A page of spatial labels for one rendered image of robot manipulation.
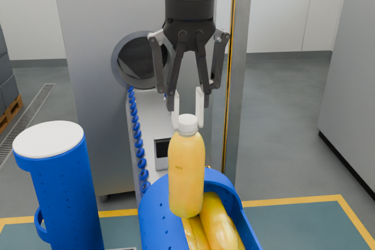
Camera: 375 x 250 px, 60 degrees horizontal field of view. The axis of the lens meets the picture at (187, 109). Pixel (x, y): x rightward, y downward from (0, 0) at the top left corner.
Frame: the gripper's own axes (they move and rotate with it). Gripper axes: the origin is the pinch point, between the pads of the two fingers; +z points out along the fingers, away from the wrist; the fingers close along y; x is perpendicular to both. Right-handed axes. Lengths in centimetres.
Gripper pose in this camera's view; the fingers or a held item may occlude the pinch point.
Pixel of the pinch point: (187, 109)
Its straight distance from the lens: 58.5
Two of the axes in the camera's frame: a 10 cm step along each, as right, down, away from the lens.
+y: -9.7, 0.9, -2.0
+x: 2.2, 4.7, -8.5
